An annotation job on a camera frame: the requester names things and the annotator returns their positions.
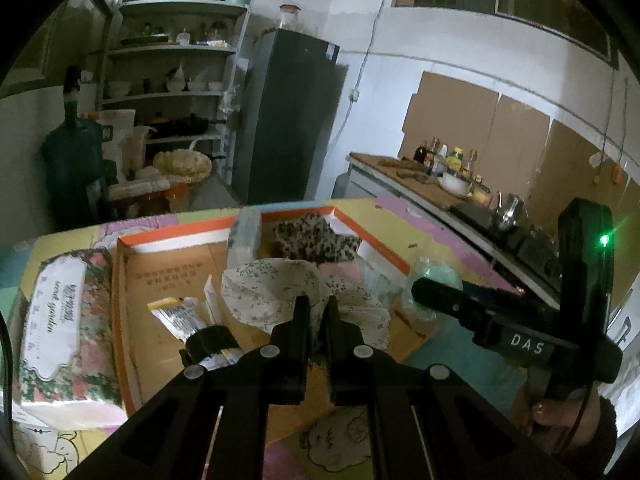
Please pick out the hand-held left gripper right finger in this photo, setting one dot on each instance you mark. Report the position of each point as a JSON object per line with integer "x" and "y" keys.
{"x": 335, "y": 350}

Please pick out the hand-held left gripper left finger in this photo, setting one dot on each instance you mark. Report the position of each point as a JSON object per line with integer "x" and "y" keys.
{"x": 300, "y": 340}

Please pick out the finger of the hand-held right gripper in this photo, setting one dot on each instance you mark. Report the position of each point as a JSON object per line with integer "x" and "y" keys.
{"x": 440, "y": 297}

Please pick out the clear plastic bag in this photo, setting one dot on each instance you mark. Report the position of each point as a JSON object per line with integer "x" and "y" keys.
{"x": 440, "y": 272}

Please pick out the white floral cloth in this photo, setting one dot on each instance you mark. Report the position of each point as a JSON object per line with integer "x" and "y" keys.
{"x": 270, "y": 290}

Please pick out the leopard print cloth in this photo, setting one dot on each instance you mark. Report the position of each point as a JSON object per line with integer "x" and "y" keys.
{"x": 310, "y": 237}

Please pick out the pale green soft pack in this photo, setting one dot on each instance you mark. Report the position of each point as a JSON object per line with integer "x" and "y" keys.
{"x": 245, "y": 240}

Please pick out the cardboard box with orange rim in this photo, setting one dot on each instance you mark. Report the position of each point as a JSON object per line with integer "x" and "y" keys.
{"x": 165, "y": 270}

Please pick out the floral tissue pack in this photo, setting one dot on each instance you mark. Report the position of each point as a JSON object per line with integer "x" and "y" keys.
{"x": 60, "y": 310}

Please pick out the person's right forearm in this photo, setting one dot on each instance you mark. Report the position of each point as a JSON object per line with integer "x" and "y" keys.
{"x": 607, "y": 440}

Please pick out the person's right hand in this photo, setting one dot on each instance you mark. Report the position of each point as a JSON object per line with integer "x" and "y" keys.
{"x": 555, "y": 420}

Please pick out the pink cloth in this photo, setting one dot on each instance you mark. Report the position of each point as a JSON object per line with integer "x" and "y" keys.
{"x": 340, "y": 272}

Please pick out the black wrapper packet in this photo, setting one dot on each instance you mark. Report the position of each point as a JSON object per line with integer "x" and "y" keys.
{"x": 210, "y": 340}

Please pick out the black stove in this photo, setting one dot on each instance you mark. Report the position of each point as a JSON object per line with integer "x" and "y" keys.
{"x": 475, "y": 212}

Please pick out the white slim packet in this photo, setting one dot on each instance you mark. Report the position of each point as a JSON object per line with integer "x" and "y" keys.
{"x": 212, "y": 302}

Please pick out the steel kettle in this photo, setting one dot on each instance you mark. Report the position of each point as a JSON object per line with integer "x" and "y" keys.
{"x": 509, "y": 212}

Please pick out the white bowl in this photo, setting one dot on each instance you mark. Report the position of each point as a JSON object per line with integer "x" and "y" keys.
{"x": 455, "y": 185}

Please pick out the yellow white snack packet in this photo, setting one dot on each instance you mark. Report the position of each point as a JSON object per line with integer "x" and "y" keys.
{"x": 172, "y": 315}

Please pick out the group of condiment bottles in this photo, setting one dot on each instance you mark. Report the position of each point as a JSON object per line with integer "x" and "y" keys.
{"x": 452, "y": 157}

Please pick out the kitchen counter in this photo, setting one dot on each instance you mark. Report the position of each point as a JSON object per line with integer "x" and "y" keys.
{"x": 380, "y": 165}

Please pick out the orange stool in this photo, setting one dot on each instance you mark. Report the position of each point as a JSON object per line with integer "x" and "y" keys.
{"x": 165, "y": 197}

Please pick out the yellow woven basket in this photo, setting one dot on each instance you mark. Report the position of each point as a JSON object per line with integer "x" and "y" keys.
{"x": 182, "y": 167}

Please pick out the dark grey fridge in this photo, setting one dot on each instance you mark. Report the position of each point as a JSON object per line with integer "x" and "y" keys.
{"x": 285, "y": 120}

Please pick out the black wok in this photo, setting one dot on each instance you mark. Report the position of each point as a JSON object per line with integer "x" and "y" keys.
{"x": 177, "y": 125}

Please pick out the white sack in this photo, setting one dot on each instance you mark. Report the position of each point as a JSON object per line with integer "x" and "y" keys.
{"x": 117, "y": 135}

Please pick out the row of white bowls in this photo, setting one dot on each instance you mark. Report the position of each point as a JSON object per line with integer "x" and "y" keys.
{"x": 175, "y": 85}

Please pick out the white metal shelf rack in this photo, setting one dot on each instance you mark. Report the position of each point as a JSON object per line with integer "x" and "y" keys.
{"x": 175, "y": 50}

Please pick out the glass jar with red lid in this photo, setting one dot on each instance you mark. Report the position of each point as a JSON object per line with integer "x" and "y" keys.
{"x": 288, "y": 17}

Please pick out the black water jug pump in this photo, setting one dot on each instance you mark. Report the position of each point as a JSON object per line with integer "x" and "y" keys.
{"x": 73, "y": 90}

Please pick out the sliding glass window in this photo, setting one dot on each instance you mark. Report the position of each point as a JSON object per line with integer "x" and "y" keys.
{"x": 55, "y": 50}

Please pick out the orange wall plug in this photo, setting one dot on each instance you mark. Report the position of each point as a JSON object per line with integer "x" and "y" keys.
{"x": 620, "y": 171}

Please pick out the white wall plug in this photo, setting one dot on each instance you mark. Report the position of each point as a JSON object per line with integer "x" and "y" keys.
{"x": 598, "y": 161}

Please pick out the cardboard sheets on wall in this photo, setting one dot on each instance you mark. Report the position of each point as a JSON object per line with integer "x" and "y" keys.
{"x": 460, "y": 115}

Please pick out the wall socket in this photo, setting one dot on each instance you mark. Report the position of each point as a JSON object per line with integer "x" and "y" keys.
{"x": 355, "y": 95}

